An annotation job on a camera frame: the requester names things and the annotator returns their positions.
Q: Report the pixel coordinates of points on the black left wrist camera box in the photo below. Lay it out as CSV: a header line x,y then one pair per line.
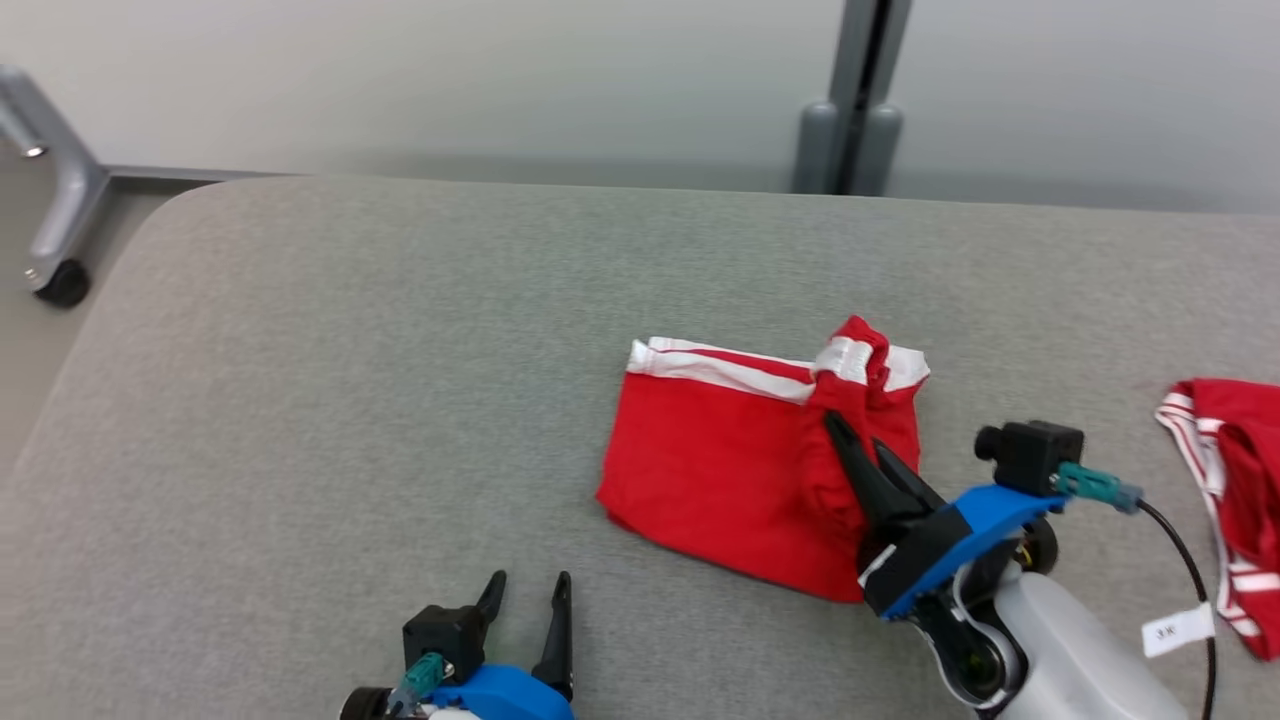
x,y
445,640

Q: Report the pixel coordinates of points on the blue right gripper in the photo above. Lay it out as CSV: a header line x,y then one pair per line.
x,y
950,545

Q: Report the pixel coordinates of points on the red shorts with white stripe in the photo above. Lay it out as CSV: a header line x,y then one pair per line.
x,y
700,450

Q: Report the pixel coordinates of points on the grey partition post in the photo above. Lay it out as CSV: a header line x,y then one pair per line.
x,y
852,110

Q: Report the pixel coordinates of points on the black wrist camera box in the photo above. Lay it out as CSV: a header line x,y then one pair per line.
x,y
445,640
1035,455

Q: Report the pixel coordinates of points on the grey metal cart leg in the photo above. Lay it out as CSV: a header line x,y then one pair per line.
x,y
65,190

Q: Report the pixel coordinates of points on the red basketball jersey white sleeves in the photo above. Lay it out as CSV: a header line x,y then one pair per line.
x,y
1250,470

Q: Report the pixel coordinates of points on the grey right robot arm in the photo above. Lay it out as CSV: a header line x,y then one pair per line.
x,y
1080,660

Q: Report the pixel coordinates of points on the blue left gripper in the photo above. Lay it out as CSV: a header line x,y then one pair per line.
x,y
505,695

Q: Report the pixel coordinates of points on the black caster wheel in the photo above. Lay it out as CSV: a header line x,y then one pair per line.
x,y
62,285

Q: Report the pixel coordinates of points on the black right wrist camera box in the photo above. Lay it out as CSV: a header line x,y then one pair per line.
x,y
1035,455

